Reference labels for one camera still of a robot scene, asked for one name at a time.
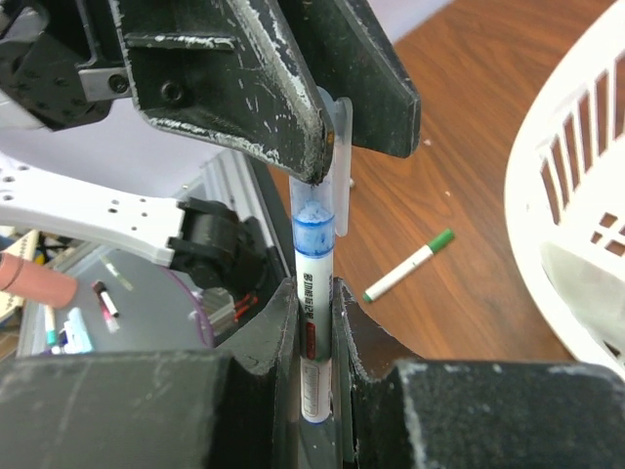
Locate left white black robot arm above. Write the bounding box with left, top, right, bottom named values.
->
left=1, top=1, right=421, bottom=294

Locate marker on grey floor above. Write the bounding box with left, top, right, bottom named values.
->
left=92, top=280, right=119, bottom=318

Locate white marker pen blue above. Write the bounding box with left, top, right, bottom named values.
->
left=295, top=251, right=333, bottom=424

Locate white marker pen green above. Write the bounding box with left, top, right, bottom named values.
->
left=363, top=245, right=434, bottom=303

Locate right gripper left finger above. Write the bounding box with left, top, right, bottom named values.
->
left=1, top=279, right=299, bottom=468

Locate brown cylinder object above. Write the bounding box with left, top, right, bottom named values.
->
left=1, top=252, right=78, bottom=309

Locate white plastic dish basket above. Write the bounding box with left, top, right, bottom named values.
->
left=504, top=1, right=624, bottom=374

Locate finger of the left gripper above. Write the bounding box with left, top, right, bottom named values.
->
left=279, top=0, right=421, bottom=158
left=110, top=1, right=326, bottom=184

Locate green pen cap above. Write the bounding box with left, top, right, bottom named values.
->
left=428, top=229, right=455, bottom=254

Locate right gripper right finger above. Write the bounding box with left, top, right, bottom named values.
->
left=333, top=279, right=624, bottom=468

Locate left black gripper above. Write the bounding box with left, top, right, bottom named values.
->
left=1, top=1, right=131, bottom=131

